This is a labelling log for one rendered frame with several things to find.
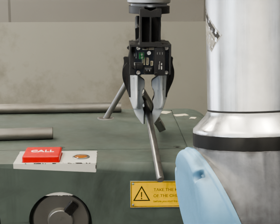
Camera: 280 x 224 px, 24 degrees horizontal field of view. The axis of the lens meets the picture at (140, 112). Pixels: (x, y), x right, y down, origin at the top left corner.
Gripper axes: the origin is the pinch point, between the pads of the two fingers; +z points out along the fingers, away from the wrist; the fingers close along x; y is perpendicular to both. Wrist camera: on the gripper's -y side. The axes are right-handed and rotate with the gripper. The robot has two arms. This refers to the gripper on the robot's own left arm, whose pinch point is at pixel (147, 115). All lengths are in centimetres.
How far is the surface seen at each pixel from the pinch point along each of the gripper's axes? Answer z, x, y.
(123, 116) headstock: 5.1, -4.1, -22.6
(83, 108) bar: 4.1, -13.0, -26.3
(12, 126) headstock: 5.1, -26.8, -13.7
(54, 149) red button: 3.6, -16.3, 9.4
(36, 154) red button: 3.6, -18.9, 12.5
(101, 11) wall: -3, -14, -286
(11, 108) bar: 3.9, -28.9, -25.8
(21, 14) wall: -1, -63, -284
